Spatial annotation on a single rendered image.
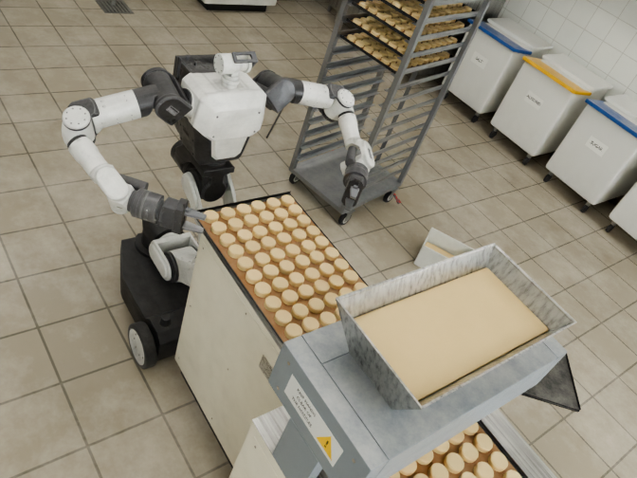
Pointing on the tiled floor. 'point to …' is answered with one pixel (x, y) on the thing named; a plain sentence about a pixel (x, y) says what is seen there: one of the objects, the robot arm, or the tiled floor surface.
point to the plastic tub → (439, 248)
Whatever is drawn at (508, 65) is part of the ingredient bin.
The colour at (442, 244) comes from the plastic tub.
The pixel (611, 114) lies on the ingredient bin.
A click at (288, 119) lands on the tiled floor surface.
